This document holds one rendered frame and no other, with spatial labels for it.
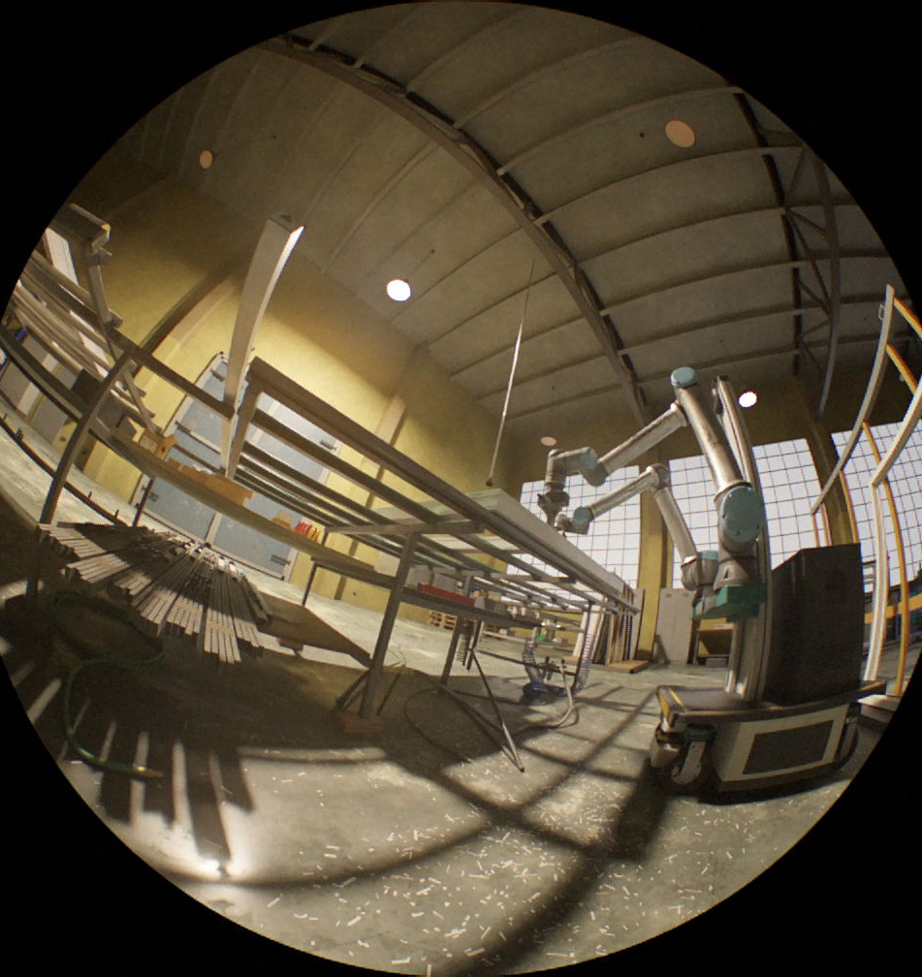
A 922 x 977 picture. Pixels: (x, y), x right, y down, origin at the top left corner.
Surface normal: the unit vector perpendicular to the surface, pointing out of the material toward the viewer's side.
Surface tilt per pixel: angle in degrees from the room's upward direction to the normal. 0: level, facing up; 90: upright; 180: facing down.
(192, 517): 90
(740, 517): 95
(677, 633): 90
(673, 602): 90
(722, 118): 180
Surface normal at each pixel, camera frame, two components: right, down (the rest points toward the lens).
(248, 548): 0.71, -0.12
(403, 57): -0.24, 0.89
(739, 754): -0.51, -0.46
